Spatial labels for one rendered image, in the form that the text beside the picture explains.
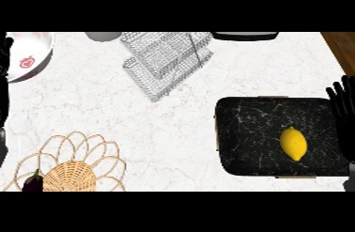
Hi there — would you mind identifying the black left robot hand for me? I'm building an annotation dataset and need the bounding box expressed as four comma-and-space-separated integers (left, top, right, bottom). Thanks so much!
0, 36, 15, 130

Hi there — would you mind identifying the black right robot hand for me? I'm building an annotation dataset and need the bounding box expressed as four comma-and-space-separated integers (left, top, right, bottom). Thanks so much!
324, 74, 355, 163

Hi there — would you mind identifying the yellow lemon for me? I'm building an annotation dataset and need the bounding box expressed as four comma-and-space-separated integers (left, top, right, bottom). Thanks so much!
278, 126, 309, 162

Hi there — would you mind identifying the black marble tray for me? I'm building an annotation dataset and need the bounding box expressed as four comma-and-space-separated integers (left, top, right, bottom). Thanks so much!
212, 95, 351, 179

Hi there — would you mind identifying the white bowl with red print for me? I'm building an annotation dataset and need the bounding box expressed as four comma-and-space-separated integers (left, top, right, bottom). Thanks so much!
6, 32, 56, 84

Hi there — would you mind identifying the brown wooden board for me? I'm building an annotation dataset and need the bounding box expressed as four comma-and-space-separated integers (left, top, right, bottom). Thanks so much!
321, 32, 355, 77

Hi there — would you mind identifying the grey round object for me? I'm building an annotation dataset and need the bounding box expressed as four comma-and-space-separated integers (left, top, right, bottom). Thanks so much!
83, 32, 123, 42

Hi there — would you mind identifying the dark purple eggplant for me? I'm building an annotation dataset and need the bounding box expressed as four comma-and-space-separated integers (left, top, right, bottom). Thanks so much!
21, 168, 46, 193

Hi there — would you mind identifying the wicker placemat with loops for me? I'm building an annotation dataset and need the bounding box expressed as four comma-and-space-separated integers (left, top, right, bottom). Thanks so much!
1, 131, 127, 193

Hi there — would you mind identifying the black and white appliance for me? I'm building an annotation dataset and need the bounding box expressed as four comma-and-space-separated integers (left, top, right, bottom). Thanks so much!
210, 32, 280, 41

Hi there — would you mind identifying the silver wire tiered basket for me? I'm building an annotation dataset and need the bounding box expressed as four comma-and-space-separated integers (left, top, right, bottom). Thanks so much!
120, 32, 214, 103

